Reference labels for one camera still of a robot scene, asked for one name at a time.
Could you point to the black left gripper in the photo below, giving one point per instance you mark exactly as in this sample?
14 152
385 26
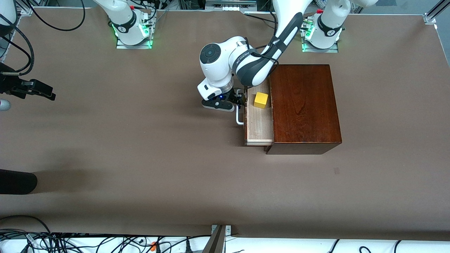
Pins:
236 97

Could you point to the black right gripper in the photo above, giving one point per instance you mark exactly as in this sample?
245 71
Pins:
10 87

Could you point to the yellow cube block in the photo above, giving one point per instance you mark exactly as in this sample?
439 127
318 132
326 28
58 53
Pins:
261 101

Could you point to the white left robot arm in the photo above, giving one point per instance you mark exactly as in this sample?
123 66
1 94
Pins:
218 66

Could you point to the dark brown wooden cabinet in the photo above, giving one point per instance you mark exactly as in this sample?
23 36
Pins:
306 109

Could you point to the black ribbed cylinder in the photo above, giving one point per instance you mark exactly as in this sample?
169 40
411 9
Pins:
17 182

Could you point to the white power strip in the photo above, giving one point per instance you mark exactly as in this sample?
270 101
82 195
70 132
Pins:
230 7

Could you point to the black power plug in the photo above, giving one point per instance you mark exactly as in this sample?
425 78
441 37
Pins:
188 247

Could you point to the orange plug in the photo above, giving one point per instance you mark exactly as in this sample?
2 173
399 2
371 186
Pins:
153 246

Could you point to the aluminium frame profile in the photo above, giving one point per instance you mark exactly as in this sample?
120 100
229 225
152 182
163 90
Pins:
24 10

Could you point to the aluminium profile post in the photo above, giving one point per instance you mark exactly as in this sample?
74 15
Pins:
216 242

